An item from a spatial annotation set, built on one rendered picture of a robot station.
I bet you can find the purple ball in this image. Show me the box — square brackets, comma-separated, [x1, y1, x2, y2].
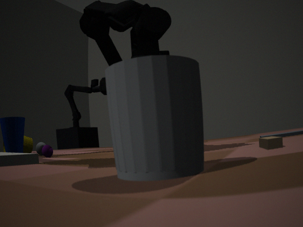
[42, 145, 53, 157]

